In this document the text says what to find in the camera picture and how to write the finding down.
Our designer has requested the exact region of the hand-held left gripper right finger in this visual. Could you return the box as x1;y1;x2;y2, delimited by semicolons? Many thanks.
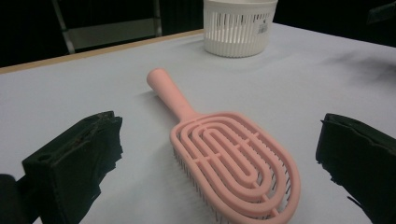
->
315;113;396;224

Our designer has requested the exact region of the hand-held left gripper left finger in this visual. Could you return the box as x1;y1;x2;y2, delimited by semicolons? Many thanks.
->
21;110;124;224

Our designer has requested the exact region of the pink hairbrush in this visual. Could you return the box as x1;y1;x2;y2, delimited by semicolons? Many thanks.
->
146;67;302;224

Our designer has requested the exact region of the metal stand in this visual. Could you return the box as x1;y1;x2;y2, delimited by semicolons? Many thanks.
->
50;0;163;55

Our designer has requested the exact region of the dark object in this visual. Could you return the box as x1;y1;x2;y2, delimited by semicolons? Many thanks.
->
365;1;396;26

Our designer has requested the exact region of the white slotted plastic basket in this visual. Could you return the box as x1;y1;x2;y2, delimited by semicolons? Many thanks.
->
203;0;279;59

